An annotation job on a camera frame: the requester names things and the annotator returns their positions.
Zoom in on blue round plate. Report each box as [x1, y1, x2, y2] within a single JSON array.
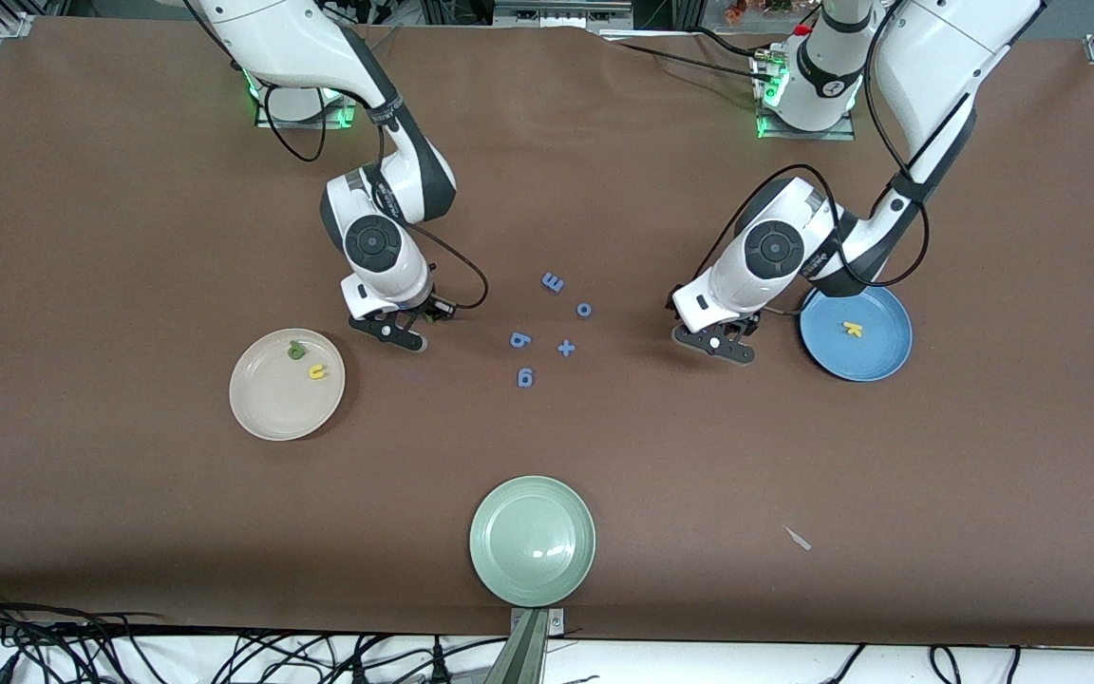
[[799, 283, 914, 383]]

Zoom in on beige round plate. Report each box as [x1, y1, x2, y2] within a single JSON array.
[[229, 328, 347, 442]]

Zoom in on green round plate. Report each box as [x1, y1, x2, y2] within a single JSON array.
[[469, 475, 597, 608]]

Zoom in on grey metal box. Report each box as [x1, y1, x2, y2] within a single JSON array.
[[493, 0, 633, 28]]

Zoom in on brown table cover sheet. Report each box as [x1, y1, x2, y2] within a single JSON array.
[[0, 17, 1094, 649]]

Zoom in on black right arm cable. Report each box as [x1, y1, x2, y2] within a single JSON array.
[[262, 84, 490, 311]]

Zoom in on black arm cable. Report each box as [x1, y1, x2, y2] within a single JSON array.
[[262, 84, 490, 311], [699, 0, 931, 288]]

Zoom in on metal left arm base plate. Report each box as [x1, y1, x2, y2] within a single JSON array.
[[756, 47, 858, 142]]

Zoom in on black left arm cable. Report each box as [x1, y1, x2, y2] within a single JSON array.
[[699, 0, 931, 288]]

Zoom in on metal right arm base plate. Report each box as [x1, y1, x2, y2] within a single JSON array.
[[255, 84, 360, 129]]

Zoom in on black base power cable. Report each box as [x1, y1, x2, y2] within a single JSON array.
[[604, 36, 781, 86]]

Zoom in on grey metal camera post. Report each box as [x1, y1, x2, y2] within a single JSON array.
[[482, 608, 567, 684]]

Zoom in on black cable tangle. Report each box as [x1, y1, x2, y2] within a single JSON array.
[[0, 584, 510, 684]]

